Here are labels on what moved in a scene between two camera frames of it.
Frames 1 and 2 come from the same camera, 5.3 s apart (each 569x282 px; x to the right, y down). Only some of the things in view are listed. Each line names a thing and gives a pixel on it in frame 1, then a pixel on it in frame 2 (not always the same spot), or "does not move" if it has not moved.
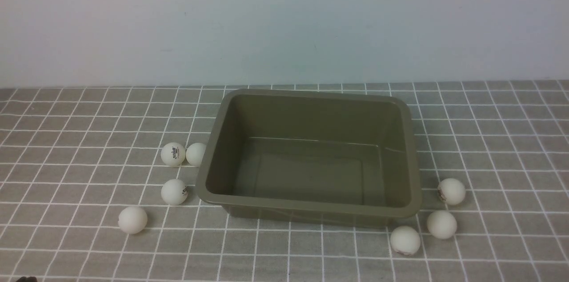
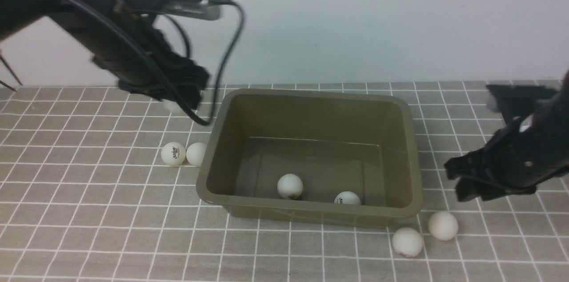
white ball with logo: x=173 y=154 does not move
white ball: x=405 y=240 does not move
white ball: x=442 y=224 does not move
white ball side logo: x=174 y=191 to x=347 y=197
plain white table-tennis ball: x=195 y=153 does not move
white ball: x=451 y=191 to x=290 y=186
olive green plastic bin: x=343 y=158 does not move
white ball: x=133 y=220 to x=172 y=106
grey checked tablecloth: x=72 y=159 does not move
